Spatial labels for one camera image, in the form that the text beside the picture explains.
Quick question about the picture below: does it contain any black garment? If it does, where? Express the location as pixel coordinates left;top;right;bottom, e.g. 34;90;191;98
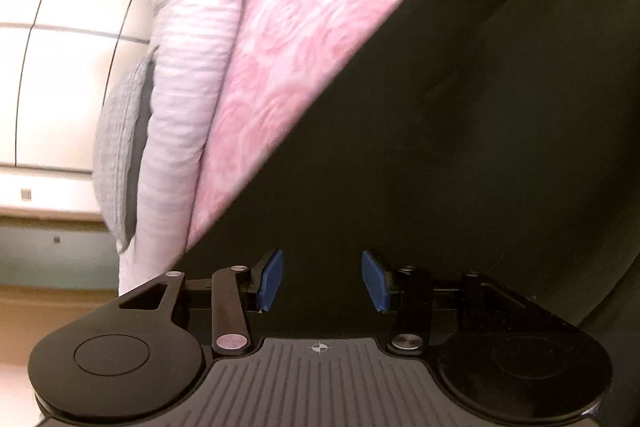
180;0;639;426

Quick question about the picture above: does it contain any grey knitted cushion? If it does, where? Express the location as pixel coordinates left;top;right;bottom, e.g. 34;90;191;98
92;55;155;254

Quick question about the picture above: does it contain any pink floral bed blanket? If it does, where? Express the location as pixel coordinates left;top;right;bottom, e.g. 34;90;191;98
189;0;399;242

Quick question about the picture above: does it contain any striped lilac quilt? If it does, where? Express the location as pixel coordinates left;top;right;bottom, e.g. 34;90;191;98
118;0;244;294

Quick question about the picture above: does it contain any cream wardrobe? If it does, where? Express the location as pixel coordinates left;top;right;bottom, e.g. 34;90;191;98
1;0;151;221

